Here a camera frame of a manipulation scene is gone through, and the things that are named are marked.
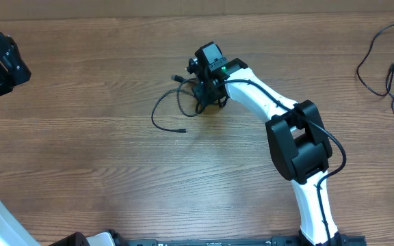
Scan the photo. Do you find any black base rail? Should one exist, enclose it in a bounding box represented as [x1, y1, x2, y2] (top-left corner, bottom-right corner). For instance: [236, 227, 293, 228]
[124, 234, 367, 246]

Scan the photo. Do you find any black USB cable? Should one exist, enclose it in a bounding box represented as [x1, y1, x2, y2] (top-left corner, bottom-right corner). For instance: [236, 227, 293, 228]
[150, 74, 228, 134]
[355, 23, 394, 133]

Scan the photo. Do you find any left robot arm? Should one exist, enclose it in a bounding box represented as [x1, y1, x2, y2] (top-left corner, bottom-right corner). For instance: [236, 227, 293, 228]
[0, 32, 126, 246]

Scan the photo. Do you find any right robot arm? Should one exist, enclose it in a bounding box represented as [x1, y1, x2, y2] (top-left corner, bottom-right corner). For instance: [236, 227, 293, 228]
[187, 42, 338, 245]

